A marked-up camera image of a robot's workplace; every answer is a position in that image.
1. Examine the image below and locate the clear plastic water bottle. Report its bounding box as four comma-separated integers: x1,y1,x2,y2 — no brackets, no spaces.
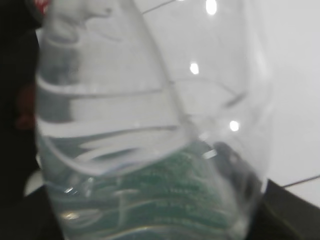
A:
36,0,270,240

